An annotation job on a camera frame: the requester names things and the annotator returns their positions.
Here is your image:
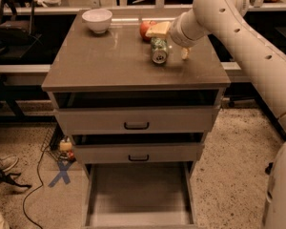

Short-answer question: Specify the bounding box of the black floor cable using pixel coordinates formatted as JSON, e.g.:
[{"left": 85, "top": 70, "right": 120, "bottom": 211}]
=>
[{"left": 22, "top": 143, "right": 51, "bottom": 229}]

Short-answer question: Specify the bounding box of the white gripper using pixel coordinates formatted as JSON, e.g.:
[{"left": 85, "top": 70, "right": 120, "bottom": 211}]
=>
[{"left": 145, "top": 10, "right": 209, "bottom": 60}]

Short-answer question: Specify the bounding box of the grey middle drawer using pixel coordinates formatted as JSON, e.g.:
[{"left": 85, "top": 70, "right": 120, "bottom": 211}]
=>
[{"left": 73, "top": 133, "right": 204, "bottom": 164}]

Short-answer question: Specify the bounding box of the grey drawer cabinet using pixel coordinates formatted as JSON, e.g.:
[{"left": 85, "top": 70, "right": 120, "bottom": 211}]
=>
[{"left": 41, "top": 7, "right": 232, "bottom": 229}]

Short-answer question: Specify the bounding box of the blue tape cross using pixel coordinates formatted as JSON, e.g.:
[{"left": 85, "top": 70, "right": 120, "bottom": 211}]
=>
[{"left": 49, "top": 160, "right": 72, "bottom": 188}]

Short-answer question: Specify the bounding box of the white sneaker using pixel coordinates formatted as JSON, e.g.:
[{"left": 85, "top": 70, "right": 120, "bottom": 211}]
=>
[{"left": 0, "top": 156, "right": 19, "bottom": 172}]

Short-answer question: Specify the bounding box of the small bottle on floor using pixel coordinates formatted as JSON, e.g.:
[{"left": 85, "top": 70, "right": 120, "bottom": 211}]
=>
[{"left": 59, "top": 138, "right": 74, "bottom": 160}]

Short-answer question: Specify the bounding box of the black bag on bench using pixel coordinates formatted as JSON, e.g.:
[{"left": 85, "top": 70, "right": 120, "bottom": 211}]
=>
[{"left": 0, "top": 0, "right": 35, "bottom": 45}]

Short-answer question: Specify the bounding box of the grey bottom drawer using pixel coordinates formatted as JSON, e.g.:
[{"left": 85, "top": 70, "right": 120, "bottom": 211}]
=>
[{"left": 81, "top": 162, "right": 197, "bottom": 229}]

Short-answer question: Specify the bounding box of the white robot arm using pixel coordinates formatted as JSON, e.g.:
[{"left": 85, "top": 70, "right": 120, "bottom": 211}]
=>
[{"left": 146, "top": 0, "right": 286, "bottom": 229}]

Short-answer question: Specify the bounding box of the white ceramic bowl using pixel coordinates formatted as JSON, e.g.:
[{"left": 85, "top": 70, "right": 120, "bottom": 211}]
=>
[{"left": 82, "top": 9, "right": 112, "bottom": 33}]

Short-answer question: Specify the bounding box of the red apple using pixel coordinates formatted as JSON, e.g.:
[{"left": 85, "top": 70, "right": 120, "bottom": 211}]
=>
[{"left": 139, "top": 21, "right": 156, "bottom": 42}]

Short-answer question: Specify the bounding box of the grey top drawer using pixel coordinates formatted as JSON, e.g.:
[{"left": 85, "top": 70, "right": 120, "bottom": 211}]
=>
[{"left": 54, "top": 104, "right": 220, "bottom": 135}]

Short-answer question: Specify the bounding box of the grey drawer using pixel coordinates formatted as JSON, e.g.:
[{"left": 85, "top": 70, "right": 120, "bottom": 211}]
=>
[
  {"left": 54, "top": 104, "right": 220, "bottom": 135},
  {"left": 73, "top": 133, "right": 204, "bottom": 164},
  {"left": 81, "top": 162, "right": 197, "bottom": 229}
]

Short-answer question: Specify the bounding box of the green soda can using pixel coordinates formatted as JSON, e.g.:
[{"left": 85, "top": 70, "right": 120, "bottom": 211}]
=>
[{"left": 151, "top": 37, "right": 169, "bottom": 64}]

